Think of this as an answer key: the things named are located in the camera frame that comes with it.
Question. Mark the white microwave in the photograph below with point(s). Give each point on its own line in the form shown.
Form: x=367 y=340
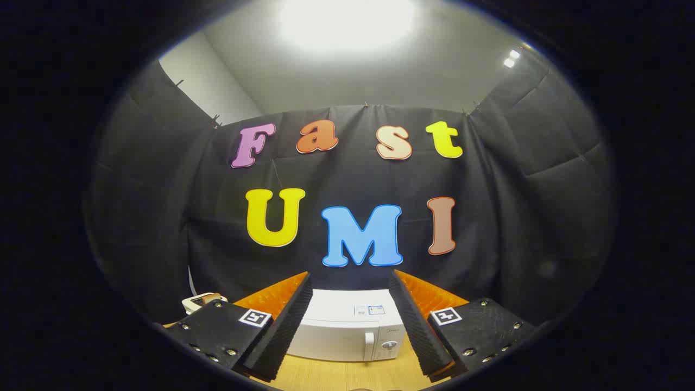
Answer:
x=342 y=331

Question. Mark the toast bread slice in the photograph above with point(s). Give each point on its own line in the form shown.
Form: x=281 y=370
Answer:
x=210 y=297

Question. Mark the ceiling light panel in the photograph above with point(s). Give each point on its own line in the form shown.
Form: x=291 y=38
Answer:
x=347 y=21

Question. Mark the cream toaster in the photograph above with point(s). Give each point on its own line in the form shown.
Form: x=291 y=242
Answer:
x=193 y=303

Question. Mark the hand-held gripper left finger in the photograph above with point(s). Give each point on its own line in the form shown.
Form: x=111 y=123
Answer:
x=282 y=331

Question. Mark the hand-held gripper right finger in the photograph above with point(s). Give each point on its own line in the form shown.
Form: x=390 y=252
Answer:
x=415 y=326

